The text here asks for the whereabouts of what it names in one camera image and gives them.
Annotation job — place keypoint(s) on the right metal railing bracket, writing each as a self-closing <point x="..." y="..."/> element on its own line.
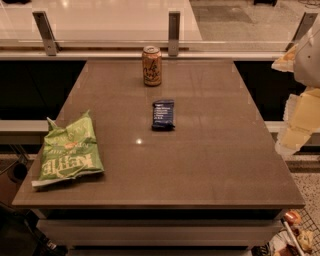
<point x="305" y="24"/>

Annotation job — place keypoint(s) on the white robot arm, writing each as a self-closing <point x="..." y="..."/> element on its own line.
<point x="307" y="60"/>

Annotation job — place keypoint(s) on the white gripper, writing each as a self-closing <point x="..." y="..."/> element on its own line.
<point x="308" y="61"/>

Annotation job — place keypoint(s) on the orange LaCroix soda can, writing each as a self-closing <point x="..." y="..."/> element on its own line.
<point x="152" y="65"/>

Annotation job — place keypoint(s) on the left metal railing bracket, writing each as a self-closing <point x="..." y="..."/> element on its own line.
<point x="51" y="47"/>

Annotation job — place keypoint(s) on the green Kettle chip bag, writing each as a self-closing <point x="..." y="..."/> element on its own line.
<point x="69" y="152"/>

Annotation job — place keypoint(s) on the dark blue snack bar wrapper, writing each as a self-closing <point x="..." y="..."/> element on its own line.
<point x="163" y="115"/>

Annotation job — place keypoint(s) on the middle metal railing bracket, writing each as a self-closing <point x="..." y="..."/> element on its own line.
<point x="173" y="33"/>

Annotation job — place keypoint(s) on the metal railing bracket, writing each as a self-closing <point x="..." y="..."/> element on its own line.
<point x="51" y="47"/>
<point x="173" y="33"/>
<point x="305" y="24"/>

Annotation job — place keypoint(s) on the black round stool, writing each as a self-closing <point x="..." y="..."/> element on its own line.
<point x="18" y="173"/>

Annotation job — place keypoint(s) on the wire basket with snacks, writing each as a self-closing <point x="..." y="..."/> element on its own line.
<point x="299" y="236"/>

